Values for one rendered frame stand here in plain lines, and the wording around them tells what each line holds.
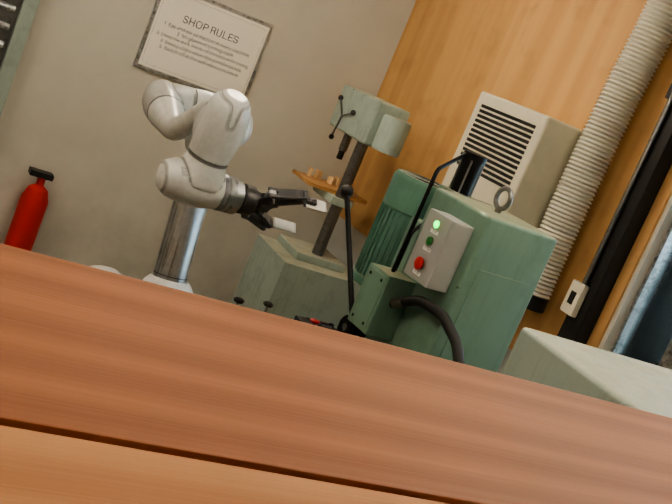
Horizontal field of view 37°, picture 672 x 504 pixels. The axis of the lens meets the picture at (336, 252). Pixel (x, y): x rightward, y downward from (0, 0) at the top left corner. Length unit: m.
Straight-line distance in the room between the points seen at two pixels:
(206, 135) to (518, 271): 0.77
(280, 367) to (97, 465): 0.15
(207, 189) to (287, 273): 2.53
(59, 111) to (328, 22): 1.52
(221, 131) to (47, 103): 3.08
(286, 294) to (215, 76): 1.29
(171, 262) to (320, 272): 2.07
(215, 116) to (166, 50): 3.09
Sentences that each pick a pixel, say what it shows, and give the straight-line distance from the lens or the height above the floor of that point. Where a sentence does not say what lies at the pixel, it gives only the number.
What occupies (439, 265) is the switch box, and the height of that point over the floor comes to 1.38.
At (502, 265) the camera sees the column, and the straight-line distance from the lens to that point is 2.29.
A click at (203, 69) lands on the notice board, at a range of 5.47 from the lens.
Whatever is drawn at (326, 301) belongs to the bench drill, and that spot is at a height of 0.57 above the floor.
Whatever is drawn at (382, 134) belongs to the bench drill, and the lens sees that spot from 4.76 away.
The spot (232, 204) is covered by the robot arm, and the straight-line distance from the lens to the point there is 2.43.
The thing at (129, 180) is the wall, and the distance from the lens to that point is 5.52.
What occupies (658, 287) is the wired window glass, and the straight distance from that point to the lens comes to 3.92.
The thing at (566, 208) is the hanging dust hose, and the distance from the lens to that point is 4.01.
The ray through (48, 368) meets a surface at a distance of 0.35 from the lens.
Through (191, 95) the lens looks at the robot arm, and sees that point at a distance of 2.90.
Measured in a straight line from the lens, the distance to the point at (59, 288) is 0.42.
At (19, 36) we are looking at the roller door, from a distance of 5.21.
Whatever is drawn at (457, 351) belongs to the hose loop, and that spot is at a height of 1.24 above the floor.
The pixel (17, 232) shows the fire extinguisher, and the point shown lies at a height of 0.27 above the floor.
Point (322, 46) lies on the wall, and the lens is 5.68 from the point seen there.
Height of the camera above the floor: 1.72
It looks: 10 degrees down
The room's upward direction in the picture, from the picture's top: 23 degrees clockwise
